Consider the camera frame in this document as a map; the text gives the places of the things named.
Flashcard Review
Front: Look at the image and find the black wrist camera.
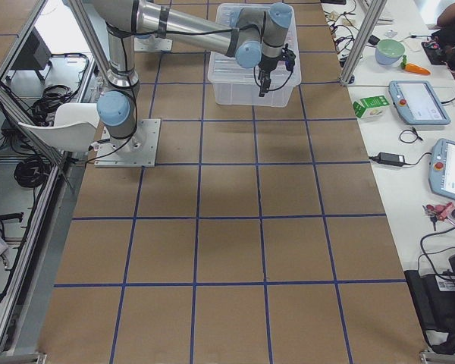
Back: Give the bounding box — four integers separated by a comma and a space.
281, 44, 297, 73

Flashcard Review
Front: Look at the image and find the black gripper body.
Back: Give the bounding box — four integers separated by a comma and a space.
259, 43, 280, 78

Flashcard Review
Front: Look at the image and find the green white carton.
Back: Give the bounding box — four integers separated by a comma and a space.
353, 95, 390, 119

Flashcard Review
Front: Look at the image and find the green bowl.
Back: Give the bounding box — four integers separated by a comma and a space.
375, 39, 406, 65

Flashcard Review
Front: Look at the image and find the clear plastic box lid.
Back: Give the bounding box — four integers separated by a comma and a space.
225, 2, 293, 79

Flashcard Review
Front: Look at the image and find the toy carrot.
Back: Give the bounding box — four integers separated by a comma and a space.
400, 55, 431, 76

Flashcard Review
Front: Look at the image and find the white chair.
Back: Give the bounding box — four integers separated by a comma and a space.
18, 103, 99, 152

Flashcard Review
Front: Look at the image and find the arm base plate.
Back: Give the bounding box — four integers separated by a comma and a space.
134, 35, 172, 53
93, 118, 161, 168

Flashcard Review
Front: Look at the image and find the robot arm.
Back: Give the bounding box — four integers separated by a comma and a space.
93, 1, 296, 140

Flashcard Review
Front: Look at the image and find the teach pendant tablet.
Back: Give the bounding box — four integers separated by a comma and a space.
388, 80, 450, 126
428, 139, 455, 200

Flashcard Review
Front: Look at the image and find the black power adapter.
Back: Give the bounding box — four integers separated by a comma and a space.
378, 152, 406, 167

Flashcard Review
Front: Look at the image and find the clear plastic storage box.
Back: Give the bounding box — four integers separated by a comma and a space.
208, 52, 301, 108

